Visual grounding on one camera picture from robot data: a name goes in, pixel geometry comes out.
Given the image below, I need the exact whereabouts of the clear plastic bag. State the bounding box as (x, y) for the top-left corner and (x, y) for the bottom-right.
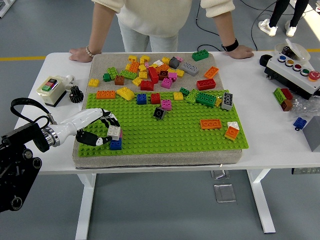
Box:
(289, 96), (320, 119)

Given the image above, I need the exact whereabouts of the dark grey slope brick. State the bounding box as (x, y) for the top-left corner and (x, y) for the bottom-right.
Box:
(152, 106), (167, 121)
(168, 56), (180, 69)

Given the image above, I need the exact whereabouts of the person's right hand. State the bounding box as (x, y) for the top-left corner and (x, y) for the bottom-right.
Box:
(68, 46), (94, 63)

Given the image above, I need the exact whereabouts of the dark green long brick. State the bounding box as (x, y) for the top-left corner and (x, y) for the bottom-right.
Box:
(195, 91), (218, 108)

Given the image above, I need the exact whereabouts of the red tall brick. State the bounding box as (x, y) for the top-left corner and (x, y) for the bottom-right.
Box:
(147, 66), (160, 84)

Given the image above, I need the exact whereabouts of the white square brick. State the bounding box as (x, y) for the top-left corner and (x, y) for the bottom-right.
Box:
(106, 125), (122, 141)

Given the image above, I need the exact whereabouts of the green studded baseplate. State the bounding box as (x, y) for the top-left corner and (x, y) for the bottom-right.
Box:
(77, 89), (251, 158)

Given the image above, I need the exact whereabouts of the black ring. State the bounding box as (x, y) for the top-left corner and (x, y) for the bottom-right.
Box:
(259, 53), (274, 68)

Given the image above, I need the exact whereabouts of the person's left hand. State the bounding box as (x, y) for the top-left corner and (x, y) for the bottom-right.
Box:
(226, 44), (255, 60)

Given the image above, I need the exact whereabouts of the red square brick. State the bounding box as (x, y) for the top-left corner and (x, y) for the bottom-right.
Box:
(150, 92), (162, 105)

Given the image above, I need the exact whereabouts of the white push-button control box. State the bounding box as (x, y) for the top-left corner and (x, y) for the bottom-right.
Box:
(264, 53), (320, 101)

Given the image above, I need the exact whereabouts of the white furniture base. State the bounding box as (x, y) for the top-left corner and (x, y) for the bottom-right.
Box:
(0, 0), (14, 19)

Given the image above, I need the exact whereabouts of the orange flat brick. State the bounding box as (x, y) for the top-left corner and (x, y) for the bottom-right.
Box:
(200, 119), (223, 130)

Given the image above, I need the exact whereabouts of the bead bracelet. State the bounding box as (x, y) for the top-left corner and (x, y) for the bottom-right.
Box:
(85, 45), (102, 58)

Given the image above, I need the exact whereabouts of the table control panel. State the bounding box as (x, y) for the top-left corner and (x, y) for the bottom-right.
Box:
(291, 166), (320, 175)

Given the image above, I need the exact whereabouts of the dark small part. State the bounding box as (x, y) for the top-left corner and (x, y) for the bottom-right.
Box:
(281, 45), (295, 57)

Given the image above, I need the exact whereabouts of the person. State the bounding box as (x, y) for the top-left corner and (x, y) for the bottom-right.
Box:
(257, 0), (311, 38)
(91, 0), (236, 53)

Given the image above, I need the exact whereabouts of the grey long brick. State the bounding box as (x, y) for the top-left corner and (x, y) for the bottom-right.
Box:
(220, 92), (234, 111)
(180, 61), (200, 77)

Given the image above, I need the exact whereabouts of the white table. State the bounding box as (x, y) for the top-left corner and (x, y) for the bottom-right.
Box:
(0, 51), (320, 235)

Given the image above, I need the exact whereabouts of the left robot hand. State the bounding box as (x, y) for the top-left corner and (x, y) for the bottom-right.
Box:
(55, 107), (121, 147)

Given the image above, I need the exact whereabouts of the light green long brick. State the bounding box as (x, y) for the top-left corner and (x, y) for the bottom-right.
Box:
(118, 69), (139, 81)

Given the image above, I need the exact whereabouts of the blue brick keychain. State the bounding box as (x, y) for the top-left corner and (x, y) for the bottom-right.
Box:
(292, 116), (308, 132)

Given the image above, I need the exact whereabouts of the red long brick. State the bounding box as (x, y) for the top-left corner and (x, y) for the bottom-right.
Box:
(196, 78), (217, 91)

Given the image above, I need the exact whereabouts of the black gear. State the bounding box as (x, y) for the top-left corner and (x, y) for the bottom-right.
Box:
(68, 85), (85, 103)

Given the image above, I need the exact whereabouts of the yellow curved brick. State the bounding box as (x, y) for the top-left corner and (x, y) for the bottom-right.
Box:
(115, 86), (136, 101)

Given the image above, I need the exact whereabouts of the clear round container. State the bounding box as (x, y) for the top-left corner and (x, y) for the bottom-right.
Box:
(274, 37), (312, 63)

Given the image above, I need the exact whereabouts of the grey-brown foam mat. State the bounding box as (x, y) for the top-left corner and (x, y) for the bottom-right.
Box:
(71, 51), (244, 171)

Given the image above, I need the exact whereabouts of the clear floor plate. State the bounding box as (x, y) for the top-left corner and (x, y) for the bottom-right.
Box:
(210, 169), (231, 180)
(213, 183), (237, 204)

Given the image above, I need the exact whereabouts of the orange and yellow brick stack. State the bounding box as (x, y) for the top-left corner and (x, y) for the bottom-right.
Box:
(224, 125), (240, 141)

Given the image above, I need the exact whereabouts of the beige switch box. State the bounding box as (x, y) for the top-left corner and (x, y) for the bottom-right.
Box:
(36, 75), (68, 108)

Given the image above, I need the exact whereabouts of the orange long brick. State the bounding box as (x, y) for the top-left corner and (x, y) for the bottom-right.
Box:
(95, 90), (117, 100)

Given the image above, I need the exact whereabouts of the black wristwatch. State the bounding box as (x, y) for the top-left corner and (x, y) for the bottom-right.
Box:
(221, 38), (240, 53)

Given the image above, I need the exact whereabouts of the black floor cable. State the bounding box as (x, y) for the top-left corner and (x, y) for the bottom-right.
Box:
(251, 0), (278, 52)
(194, 0), (226, 52)

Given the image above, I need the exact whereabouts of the grey box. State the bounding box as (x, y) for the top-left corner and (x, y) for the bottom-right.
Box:
(301, 115), (320, 153)

